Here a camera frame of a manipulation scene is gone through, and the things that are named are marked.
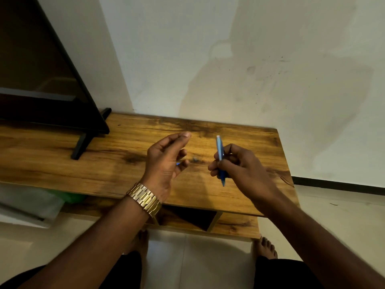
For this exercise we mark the white plastic bag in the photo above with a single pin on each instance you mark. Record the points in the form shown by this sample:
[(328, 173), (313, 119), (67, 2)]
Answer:
[(24, 204)]

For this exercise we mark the gold metal wristwatch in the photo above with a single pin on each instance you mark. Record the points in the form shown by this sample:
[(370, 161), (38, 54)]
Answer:
[(144, 199)]

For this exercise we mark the black skirting board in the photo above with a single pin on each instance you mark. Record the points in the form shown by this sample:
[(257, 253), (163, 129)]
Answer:
[(340, 186)]

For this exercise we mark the black shorts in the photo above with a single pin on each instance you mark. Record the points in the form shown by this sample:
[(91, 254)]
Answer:
[(282, 275)]

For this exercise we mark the person's right hand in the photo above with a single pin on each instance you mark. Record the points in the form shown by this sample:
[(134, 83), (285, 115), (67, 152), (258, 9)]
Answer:
[(249, 174)]

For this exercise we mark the blue pen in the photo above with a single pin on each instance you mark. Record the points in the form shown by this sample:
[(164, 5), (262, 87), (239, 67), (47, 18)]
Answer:
[(220, 147)]

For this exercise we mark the person's left forearm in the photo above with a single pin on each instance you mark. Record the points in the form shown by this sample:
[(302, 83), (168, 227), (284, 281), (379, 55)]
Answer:
[(99, 246)]

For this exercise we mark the person's left hand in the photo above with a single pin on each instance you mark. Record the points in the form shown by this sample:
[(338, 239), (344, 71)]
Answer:
[(158, 171)]

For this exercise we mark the black flat television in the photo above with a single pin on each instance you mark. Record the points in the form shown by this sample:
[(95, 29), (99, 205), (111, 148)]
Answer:
[(36, 72)]

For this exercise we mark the person's right foot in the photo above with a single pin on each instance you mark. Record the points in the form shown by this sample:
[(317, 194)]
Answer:
[(264, 248)]

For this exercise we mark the green plastic bag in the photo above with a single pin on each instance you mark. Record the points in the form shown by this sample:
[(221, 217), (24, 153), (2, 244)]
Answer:
[(70, 197)]

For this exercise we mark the small grey pen part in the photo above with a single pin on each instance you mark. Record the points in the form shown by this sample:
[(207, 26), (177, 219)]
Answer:
[(195, 159)]

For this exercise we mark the person's right forearm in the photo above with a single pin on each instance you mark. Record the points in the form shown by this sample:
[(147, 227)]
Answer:
[(312, 243)]

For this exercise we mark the person's left thumb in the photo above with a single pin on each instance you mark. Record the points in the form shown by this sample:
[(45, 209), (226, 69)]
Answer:
[(177, 144)]

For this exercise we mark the wooden television table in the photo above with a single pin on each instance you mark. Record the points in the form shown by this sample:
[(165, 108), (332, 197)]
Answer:
[(120, 150)]

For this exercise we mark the person's right thumb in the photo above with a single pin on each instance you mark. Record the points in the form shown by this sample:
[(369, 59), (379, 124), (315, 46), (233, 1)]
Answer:
[(231, 169)]

